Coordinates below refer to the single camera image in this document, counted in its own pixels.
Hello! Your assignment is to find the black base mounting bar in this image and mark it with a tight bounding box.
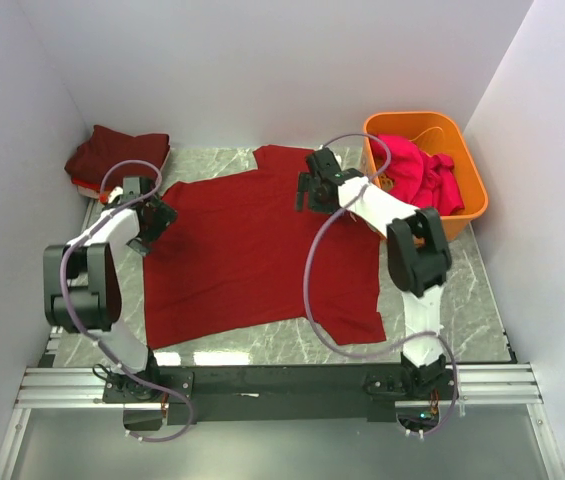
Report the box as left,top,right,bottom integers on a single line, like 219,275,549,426
102,363,455,430

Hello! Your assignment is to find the orange folded t-shirt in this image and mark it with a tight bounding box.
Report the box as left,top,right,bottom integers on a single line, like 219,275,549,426
70,177,101,198

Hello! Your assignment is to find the pink t-shirt in basket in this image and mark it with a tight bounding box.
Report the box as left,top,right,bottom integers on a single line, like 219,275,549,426
370,134,465,216

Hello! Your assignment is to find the pink folded t-shirt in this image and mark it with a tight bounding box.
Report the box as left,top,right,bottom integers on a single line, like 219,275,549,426
159,134,171,170

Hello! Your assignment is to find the dark red folded t-shirt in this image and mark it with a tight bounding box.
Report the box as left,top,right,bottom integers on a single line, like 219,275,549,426
65,125,164,185

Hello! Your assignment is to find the orange plastic basket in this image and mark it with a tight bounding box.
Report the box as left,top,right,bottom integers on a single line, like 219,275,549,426
363,111,488,240

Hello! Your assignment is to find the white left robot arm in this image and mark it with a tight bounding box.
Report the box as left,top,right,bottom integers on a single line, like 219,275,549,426
43,176,177,402

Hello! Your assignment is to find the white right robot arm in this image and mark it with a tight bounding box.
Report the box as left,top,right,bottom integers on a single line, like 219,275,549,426
296,147,453,399

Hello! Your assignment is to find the aluminium frame rail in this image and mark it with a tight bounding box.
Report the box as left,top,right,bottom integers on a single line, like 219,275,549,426
0,364,565,479

